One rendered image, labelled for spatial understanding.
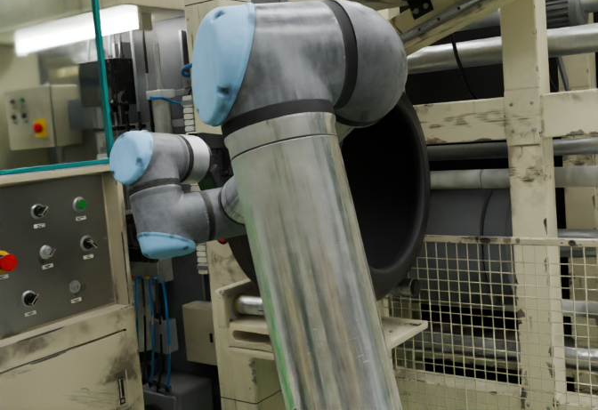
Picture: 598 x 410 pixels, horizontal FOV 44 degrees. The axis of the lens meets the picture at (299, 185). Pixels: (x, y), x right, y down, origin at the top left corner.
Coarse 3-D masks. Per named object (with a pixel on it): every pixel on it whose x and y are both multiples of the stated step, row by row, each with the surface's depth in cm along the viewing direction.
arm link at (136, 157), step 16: (128, 144) 124; (144, 144) 123; (160, 144) 126; (176, 144) 129; (112, 160) 126; (128, 160) 123; (144, 160) 122; (160, 160) 124; (176, 160) 128; (192, 160) 131; (128, 176) 123; (144, 176) 123; (160, 176) 124; (176, 176) 126
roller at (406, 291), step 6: (402, 282) 185; (408, 282) 184; (414, 282) 184; (396, 288) 186; (402, 288) 185; (408, 288) 184; (414, 288) 184; (420, 288) 186; (396, 294) 188; (402, 294) 186; (408, 294) 185; (414, 294) 184
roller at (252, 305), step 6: (240, 300) 180; (246, 300) 179; (252, 300) 178; (258, 300) 177; (240, 306) 180; (246, 306) 179; (252, 306) 178; (258, 306) 176; (240, 312) 181; (246, 312) 179; (252, 312) 178; (258, 312) 177
